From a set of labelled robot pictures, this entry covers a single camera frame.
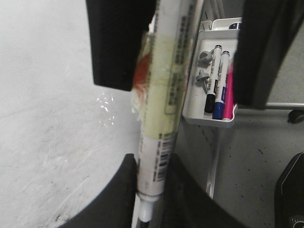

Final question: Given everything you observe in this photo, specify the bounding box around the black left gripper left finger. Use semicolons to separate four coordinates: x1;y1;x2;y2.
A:
86;0;156;91

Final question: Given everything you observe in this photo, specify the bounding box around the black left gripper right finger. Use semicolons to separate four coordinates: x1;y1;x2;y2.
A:
233;0;304;110

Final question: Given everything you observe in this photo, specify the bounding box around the red round magnet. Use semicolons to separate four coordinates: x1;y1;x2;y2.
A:
133;54;150;96

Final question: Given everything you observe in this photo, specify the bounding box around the white black whiteboard marker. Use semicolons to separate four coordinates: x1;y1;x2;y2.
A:
137;0;204;228

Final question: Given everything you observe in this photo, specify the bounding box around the white whiteboard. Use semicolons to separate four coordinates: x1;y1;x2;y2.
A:
0;0;140;228

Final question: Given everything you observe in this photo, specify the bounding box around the white marker tray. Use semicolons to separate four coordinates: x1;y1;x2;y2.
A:
182;17;242;128

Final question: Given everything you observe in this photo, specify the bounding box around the grey plastic cap upper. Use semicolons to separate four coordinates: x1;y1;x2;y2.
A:
197;51;213;67

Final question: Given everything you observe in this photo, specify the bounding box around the pink marker in tray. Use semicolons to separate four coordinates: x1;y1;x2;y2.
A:
222;61;234;121

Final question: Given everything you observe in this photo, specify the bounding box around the black capped marker in tray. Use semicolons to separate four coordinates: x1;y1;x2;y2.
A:
204;45;222;113

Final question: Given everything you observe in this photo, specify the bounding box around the blue capped marker in tray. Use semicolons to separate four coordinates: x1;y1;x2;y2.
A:
212;51;230;120

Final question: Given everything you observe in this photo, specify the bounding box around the black object floor right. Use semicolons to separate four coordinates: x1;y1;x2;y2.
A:
274;152;304;228

